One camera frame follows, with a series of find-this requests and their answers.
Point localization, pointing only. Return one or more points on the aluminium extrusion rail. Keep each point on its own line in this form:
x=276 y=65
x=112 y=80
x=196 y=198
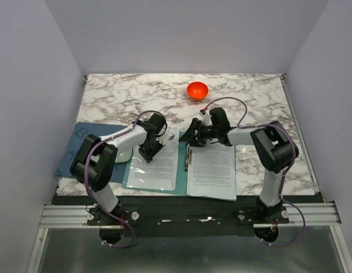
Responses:
x=50 y=216

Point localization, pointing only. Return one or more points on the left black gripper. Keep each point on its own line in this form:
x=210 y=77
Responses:
x=148 y=157

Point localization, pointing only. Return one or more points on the teal file folder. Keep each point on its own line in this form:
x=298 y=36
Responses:
x=181 y=175

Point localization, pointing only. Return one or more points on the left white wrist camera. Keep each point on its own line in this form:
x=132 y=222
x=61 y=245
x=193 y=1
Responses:
x=166 y=137

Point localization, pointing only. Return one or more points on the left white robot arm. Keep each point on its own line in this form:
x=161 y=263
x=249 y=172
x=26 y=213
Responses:
x=95 y=160

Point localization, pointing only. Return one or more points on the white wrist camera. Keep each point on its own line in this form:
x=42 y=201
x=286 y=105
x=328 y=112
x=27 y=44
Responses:
x=166 y=137
x=204 y=117

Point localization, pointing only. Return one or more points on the single printed paper sheet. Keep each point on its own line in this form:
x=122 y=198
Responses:
x=160 y=173

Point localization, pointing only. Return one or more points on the pale green divided plate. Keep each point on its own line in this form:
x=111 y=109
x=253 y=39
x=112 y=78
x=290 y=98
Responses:
x=124 y=155

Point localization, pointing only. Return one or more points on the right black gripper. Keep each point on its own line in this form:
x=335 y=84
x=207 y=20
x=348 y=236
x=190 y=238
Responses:
x=197 y=141

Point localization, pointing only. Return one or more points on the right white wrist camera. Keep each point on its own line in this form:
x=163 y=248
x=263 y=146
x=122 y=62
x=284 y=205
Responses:
x=204 y=117

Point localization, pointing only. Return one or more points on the orange plastic bowl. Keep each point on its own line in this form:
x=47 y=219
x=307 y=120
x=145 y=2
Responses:
x=197 y=90

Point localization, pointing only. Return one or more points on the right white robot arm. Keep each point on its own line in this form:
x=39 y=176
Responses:
x=275 y=148

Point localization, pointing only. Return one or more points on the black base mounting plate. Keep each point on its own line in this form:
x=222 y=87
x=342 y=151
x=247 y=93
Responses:
x=181 y=219

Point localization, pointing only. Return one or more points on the printed white paper sheets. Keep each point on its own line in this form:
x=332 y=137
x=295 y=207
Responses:
x=212 y=172

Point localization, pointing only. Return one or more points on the blue lettered placemat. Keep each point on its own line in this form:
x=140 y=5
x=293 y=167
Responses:
x=81 y=130

